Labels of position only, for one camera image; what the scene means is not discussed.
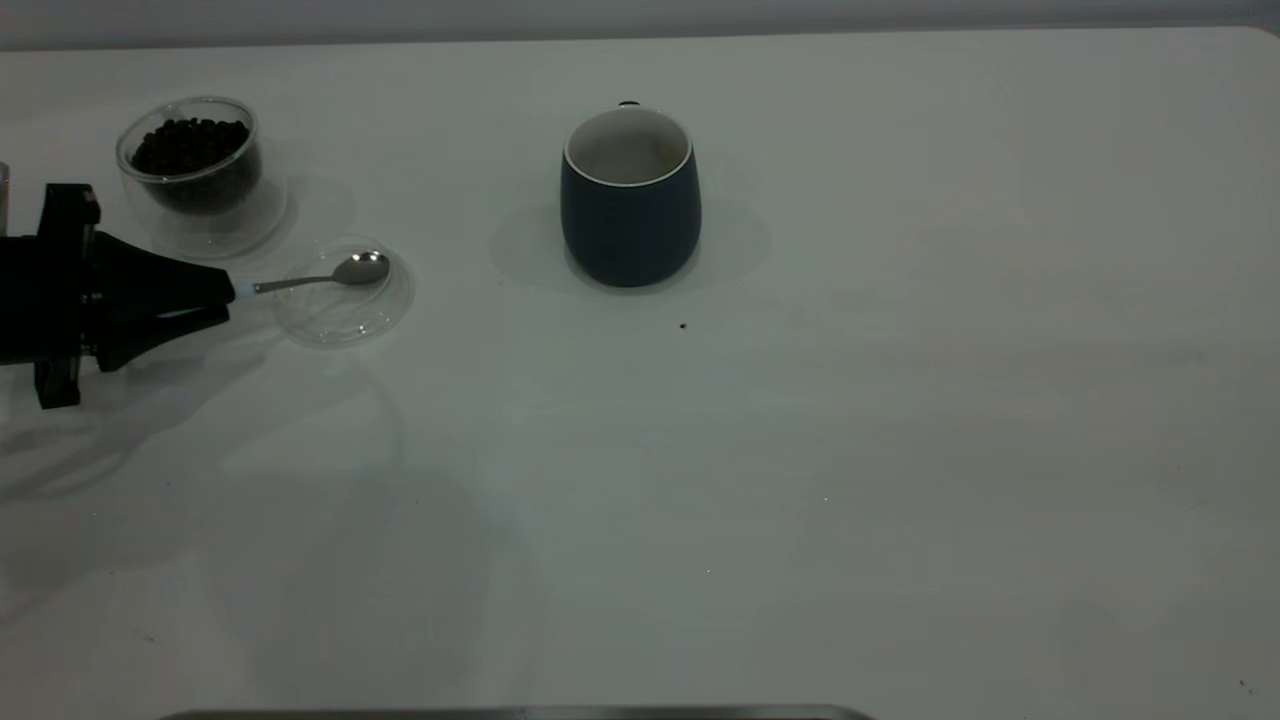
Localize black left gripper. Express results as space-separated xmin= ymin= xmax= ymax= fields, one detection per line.
xmin=0 ymin=183 xmax=238 ymax=410

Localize metal spoon with white handle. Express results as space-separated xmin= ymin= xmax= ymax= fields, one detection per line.
xmin=231 ymin=252 xmax=391 ymax=299

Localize dark blue ceramic mug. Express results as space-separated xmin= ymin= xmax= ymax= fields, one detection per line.
xmin=560 ymin=101 xmax=702 ymax=289

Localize dark coffee beans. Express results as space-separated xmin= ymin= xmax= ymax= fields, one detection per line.
xmin=131 ymin=117 xmax=262 ymax=216

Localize clear round glass lid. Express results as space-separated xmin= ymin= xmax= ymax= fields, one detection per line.
xmin=273 ymin=237 xmax=415 ymax=349

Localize clear double-wall glass cup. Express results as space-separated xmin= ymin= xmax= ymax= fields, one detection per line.
xmin=116 ymin=96 xmax=289 ymax=261

